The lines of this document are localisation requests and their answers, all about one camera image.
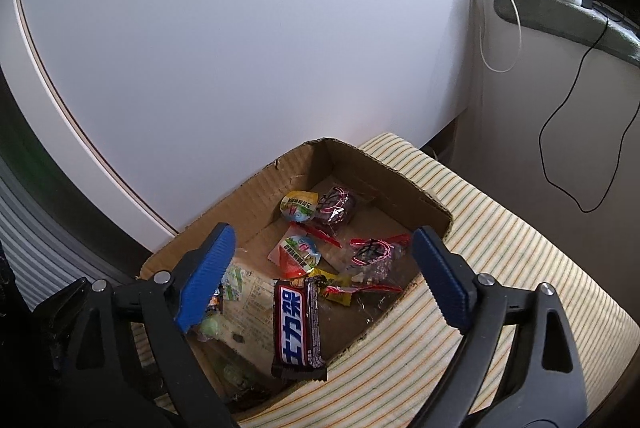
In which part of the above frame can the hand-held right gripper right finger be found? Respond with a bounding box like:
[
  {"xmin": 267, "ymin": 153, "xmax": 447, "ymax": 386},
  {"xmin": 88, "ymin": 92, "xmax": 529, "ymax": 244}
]
[{"xmin": 411, "ymin": 226, "xmax": 591, "ymax": 428}]

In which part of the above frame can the white wardrobe door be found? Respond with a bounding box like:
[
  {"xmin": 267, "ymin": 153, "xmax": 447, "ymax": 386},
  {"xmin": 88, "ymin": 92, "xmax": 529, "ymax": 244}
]
[{"xmin": 0, "ymin": 0, "xmax": 481, "ymax": 259}]

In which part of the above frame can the clear bag of bread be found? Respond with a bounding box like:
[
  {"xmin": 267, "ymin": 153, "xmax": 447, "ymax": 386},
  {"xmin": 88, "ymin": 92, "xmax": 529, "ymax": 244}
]
[{"xmin": 220, "ymin": 260, "xmax": 281, "ymax": 359}]

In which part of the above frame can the dark green candy packet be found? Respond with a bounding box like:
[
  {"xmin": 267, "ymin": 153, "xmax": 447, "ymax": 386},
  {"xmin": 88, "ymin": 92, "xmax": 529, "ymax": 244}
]
[{"xmin": 197, "ymin": 313, "xmax": 223, "ymax": 341}]

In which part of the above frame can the red green snack packet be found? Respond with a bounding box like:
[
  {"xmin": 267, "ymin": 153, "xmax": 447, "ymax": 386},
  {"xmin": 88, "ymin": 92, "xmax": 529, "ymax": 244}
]
[{"xmin": 267, "ymin": 235, "xmax": 321, "ymax": 279}]

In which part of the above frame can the cardboard box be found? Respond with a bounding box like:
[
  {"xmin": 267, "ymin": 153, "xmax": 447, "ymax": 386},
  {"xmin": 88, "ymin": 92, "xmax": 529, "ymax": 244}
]
[{"xmin": 139, "ymin": 138, "xmax": 455, "ymax": 424}]

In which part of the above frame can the white cable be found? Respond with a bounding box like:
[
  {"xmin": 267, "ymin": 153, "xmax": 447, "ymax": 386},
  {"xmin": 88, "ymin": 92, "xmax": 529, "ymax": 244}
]
[{"xmin": 477, "ymin": 0, "xmax": 523, "ymax": 73}]

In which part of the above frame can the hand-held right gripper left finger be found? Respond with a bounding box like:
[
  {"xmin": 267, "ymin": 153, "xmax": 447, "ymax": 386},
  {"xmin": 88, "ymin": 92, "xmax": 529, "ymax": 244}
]
[{"xmin": 47, "ymin": 222, "xmax": 241, "ymax": 428}]

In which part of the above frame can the orange jelly cup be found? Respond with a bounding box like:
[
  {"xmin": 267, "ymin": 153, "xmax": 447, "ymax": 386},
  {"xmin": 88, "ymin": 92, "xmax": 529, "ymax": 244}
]
[{"xmin": 279, "ymin": 190, "xmax": 321, "ymax": 223}]

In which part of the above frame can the striped blanket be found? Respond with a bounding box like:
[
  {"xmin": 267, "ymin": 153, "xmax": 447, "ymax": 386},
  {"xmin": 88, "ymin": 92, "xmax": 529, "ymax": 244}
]
[{"xmin": 135, "ymin": 134, "xmax": 636, "ymax": 424}]

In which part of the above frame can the grey ribbed panel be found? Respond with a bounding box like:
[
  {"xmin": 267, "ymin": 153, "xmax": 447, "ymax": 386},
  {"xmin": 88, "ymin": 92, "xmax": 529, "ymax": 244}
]
[{"xmin": 0, "ymin": 153, "xmax": 151, "ymax": 309}]

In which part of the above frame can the black cable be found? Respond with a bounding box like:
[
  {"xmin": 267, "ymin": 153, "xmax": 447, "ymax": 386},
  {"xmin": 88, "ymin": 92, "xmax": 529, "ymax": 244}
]
[{"xmin": 539, "ymin": 15, "xmax": 640, "ymax": 213}]

